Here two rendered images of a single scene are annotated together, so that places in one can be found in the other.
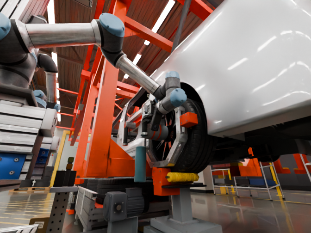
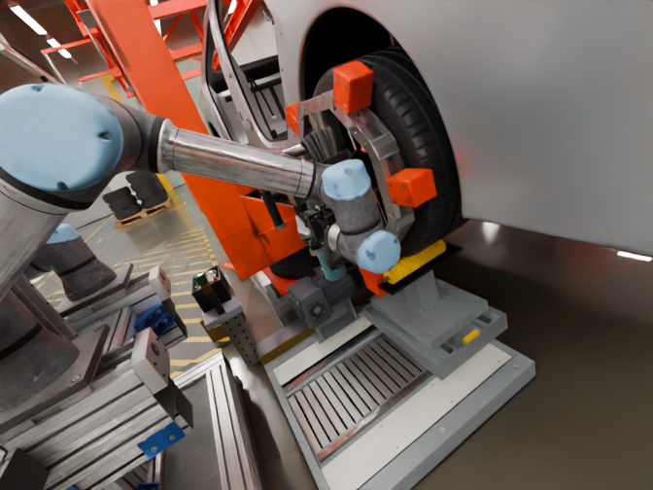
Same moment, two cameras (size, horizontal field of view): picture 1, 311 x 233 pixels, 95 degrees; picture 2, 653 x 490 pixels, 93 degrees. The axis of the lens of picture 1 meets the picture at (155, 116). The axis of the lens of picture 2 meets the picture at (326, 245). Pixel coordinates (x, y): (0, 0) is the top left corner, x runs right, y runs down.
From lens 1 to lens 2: 0.63 m
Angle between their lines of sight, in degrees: 49
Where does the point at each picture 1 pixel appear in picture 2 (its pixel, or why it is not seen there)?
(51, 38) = not seen: outside the picture
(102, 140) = (228, 213)
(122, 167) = (292, 235)
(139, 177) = (332, 274)
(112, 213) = (312, 320)
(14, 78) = (22, 365)
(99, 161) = (246, 250)
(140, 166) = not seen: hidden behind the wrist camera
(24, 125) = (129, 405)
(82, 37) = (35, 243)
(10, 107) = (84, 403)
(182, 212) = (420, 297)
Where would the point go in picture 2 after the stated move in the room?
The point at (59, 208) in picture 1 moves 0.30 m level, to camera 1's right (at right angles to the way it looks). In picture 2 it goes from (232, 321) to (286, 308)
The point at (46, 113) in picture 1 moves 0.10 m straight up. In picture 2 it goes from (138, 372) to (109, 337)
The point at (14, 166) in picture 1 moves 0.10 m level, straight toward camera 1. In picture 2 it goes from (168, 431) to (177, 460)
